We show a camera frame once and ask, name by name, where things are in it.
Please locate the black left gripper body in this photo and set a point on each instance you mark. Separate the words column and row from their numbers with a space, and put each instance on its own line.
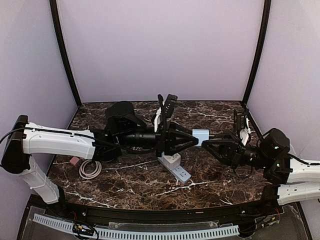
column 164, row 139

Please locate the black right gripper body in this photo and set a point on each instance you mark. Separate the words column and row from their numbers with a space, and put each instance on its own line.
column 236, row 152

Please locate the blue cube adapter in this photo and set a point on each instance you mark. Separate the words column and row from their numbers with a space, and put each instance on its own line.
column 202, row 135

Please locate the white cube socket adapter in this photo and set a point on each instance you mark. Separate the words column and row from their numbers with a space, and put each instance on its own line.
column 171, row 161

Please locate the blue power strip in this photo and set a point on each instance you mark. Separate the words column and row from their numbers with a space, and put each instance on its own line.
column 179, row 173

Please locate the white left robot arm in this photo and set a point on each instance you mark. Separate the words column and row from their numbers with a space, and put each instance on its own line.
column 27, row 138

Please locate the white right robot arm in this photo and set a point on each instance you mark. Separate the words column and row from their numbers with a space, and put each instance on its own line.
column 291, row 179

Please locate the small pink cube adapter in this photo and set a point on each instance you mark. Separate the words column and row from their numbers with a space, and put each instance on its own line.
column 74, row 161

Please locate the small green circuit board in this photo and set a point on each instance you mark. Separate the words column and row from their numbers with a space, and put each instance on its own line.
column 83, row 229

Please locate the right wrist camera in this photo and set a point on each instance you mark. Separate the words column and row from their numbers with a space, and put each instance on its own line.
column 241, row 125

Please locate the grey slotted cable duct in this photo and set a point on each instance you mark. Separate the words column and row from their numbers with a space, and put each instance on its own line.
column 128, row 231

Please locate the left black frame post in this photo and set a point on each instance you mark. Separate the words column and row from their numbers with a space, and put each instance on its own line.
column 63, row 52

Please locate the black frame post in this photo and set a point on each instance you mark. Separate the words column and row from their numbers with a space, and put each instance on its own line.
column 63, row 52
column 258, row 51

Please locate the right black frame post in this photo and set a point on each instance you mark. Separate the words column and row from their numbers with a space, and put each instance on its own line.
column 258, row 51

